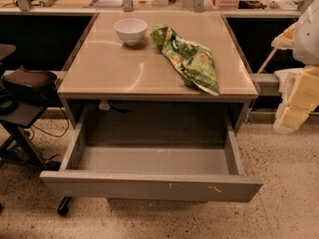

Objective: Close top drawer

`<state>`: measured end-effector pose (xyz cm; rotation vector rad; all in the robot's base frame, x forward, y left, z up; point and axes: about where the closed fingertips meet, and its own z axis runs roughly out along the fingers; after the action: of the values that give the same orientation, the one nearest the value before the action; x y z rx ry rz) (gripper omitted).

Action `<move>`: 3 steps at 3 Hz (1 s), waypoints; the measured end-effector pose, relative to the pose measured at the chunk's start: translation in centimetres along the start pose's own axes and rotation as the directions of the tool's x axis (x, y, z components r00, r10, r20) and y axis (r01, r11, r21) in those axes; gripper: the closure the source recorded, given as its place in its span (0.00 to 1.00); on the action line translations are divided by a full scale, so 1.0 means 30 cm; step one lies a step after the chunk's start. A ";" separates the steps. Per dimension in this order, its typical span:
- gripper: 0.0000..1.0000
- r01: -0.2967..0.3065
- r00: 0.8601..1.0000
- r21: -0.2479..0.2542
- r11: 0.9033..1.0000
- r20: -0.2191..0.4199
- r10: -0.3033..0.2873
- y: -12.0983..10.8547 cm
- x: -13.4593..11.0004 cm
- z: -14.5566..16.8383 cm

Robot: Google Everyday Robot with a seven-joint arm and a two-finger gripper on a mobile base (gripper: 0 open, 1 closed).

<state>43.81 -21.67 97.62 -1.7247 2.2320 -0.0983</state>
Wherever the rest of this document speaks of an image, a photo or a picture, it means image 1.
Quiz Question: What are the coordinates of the black floor cable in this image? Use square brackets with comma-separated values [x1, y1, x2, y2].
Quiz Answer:
[31, 107, 71, 138]

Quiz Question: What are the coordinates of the white stick with black tip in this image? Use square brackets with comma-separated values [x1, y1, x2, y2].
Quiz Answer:
[256, 48, 278, 74]

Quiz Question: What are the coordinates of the white ceramic bowl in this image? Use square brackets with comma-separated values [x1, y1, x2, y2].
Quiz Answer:
[114, 18, 148, 46]

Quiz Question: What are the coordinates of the grey top drawer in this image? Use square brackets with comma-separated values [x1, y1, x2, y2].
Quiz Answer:
[41, 103, 263, 202]

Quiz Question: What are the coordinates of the white curved base cover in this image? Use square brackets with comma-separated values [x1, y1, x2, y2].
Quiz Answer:
[274, 68, 302, 94]

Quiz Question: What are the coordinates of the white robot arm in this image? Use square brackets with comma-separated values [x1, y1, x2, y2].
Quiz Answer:
[272, 0, 319, 133]

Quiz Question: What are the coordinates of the green chip bag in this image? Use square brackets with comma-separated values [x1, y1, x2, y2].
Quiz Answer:
[151, 23, 219, 96]

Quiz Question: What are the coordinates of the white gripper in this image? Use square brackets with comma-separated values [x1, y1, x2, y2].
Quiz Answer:
[271, 23, 319, 133]

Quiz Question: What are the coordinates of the white tag under tabletop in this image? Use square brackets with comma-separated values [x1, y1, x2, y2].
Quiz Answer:
[99, 100, 111, 111]

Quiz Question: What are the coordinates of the black bag on stand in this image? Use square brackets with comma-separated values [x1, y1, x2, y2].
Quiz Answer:
[2, 67, 57, 106]

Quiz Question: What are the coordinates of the black side stand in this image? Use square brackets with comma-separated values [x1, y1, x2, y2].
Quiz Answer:
[0, 43, 51, 171]

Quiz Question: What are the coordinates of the black cabinet leg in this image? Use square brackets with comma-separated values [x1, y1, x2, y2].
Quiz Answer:
[57, 196, 72, 216]

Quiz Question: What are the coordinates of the grey cabinet with beige top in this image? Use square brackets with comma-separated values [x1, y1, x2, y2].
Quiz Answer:
[58, 11, 258, 124]

